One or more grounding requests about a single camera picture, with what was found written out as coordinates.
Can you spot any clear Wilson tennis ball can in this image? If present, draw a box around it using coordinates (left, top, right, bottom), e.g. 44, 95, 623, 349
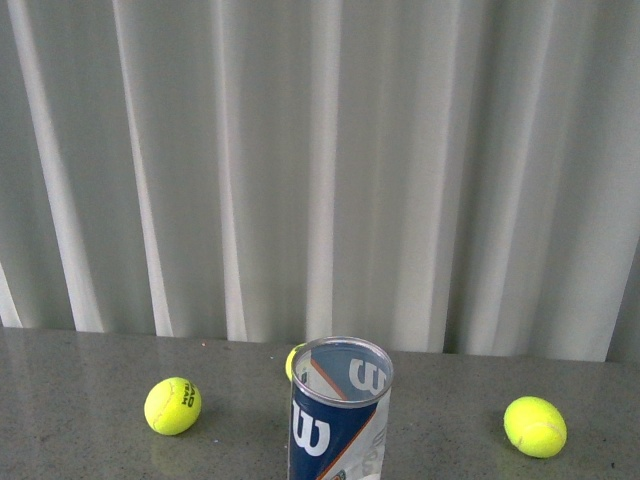
287, 336, 394, 480

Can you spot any Wilson tennis ball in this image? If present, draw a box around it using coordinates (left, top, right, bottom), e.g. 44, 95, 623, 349
284, 343, 305, 382

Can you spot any Head Team tennis ball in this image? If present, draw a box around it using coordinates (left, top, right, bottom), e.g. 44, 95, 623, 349
144, 377, 202, 436

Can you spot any plain yellow tennis ball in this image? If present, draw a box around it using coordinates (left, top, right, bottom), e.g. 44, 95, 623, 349
503, 396, 568, 459

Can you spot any white pleated curtain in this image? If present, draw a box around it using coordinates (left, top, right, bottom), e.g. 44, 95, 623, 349
1, 1, 639, 361

